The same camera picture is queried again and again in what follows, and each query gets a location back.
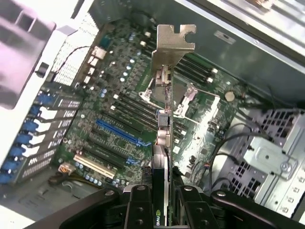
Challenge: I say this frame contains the white expansion slot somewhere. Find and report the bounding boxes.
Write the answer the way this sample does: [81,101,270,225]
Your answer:
[73,154,116,180]

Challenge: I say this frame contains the open dark grey PC case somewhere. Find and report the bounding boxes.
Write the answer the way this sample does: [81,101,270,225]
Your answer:
[0,0,305,229]

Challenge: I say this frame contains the white power connector with wires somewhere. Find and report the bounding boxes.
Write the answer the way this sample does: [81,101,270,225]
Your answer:
[49,161,101,189]

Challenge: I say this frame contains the black expansion slot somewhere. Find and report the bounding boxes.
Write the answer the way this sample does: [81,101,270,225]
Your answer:
[82,143,126,169]

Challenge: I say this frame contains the metal socket cover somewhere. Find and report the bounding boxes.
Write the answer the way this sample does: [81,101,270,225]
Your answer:
[175,82,221,126]

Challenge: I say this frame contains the CPU socket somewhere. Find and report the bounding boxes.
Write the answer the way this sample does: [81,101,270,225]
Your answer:
[139,80,191,121]

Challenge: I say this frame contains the blue expansion slot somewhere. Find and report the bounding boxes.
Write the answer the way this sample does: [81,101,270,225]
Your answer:
[95,118,153,148]

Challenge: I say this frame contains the silver perforated disk cage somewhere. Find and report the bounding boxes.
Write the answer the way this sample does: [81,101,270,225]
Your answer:
[234,107,305,219]

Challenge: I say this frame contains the green motherboard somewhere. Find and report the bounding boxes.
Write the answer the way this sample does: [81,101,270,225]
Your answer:
[53,14,250,191]

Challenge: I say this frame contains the blue card latch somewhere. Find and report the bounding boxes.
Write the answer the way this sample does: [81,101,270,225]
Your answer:
[30,104,45,119]
[15,133,33,146]
[8,146,26,160]
[22,119,39,133]
[38,92,59,104]

